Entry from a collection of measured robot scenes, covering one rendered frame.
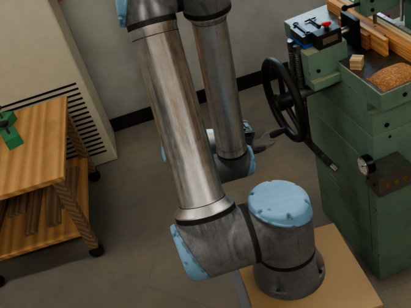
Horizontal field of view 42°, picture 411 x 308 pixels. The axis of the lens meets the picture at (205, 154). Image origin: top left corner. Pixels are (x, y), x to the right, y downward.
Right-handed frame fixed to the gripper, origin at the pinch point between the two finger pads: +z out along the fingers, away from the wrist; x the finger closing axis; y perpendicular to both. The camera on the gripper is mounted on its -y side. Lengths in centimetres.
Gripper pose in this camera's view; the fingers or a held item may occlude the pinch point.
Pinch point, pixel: (271, 143)
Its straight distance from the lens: 177.4
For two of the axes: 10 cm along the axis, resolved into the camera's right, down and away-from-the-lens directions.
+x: -3.3, -5.3, 7.8
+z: 9.4, -0.9, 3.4
